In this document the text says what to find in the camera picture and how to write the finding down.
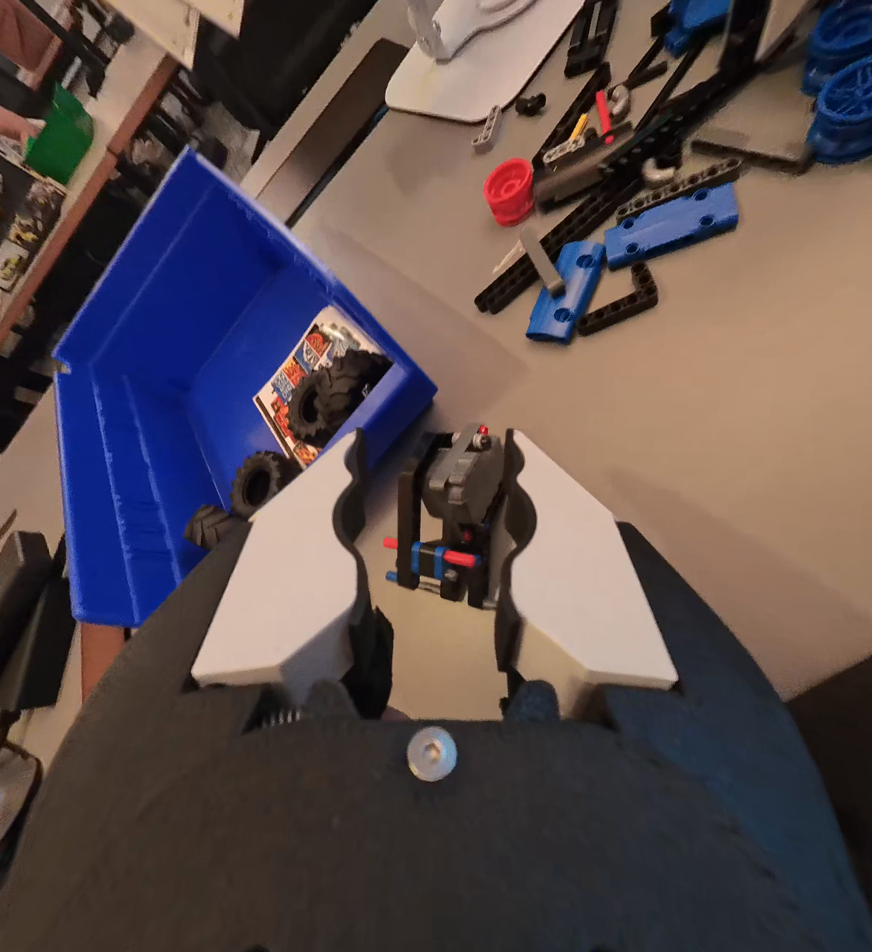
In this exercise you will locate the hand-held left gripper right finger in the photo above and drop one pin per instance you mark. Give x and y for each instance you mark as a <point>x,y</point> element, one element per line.
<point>592,595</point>

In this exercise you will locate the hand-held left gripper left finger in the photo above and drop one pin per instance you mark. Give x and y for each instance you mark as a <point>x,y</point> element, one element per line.
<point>279,595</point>

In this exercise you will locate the red toy axle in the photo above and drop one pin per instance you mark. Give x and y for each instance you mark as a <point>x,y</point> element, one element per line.
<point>604,115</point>
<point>454,555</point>

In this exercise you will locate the grey toy motor assembly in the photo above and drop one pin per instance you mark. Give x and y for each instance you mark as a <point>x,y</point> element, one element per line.
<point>465,476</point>

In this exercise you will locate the silver toy pipe elbow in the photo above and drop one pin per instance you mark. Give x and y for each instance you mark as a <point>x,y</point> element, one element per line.
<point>618,95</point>

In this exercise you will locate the grey work desk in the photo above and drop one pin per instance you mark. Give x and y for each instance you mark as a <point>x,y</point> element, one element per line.
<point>27,461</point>

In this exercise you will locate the black toy tyre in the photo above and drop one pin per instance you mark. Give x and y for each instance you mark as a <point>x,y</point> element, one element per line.
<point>331,394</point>
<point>213,528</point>
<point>261,483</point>

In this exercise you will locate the blue plastic bin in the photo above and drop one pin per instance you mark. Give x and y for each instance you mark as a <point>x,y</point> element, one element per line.
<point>146,446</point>

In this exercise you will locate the black rubber tires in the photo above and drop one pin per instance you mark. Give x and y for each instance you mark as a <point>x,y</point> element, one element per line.
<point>287,387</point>

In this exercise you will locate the black flat case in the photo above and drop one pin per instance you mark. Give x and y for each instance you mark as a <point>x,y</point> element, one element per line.
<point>12,617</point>

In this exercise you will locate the black L-shaped toy beam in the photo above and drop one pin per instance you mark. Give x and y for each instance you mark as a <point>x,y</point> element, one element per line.
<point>640,297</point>

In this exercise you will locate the blue curved toy panel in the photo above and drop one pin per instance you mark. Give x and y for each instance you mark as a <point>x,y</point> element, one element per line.
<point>566,290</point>

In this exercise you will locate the grey toy beam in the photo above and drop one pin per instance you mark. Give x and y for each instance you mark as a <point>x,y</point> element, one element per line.
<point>542,260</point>

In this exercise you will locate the pile of black toy beams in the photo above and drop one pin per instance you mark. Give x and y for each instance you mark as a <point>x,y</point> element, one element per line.
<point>555,238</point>

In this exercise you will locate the blue flat toy panel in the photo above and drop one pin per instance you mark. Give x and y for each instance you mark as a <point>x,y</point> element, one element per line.
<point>670,227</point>

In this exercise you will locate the red toy wheel rim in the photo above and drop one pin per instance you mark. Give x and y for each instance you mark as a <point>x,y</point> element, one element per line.
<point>508,190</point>

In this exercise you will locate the black toy block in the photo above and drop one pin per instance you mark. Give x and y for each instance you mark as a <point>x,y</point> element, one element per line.
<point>569,178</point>

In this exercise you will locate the small dark carton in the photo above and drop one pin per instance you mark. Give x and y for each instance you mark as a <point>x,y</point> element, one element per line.
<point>4,216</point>

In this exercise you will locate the yellow toy axle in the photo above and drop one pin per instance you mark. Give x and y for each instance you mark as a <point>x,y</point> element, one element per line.
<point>580,126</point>

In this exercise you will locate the grey toy connector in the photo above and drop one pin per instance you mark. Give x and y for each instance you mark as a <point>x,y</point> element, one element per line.
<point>487,128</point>

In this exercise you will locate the green plastic bin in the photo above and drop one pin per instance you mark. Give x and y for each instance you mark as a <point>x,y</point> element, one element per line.
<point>60,137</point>

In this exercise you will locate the white stand base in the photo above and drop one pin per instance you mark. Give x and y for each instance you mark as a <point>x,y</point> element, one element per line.
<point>465,82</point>

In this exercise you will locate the blue toy wheel rim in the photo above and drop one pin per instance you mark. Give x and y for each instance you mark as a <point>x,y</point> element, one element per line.
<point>859,104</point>
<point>852,30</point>

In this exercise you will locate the blue toy fender piece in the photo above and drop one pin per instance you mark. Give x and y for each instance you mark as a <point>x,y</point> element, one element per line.
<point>692,26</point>

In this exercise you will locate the black toy frame piece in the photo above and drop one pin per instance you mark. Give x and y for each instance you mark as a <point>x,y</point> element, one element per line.
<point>590,37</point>

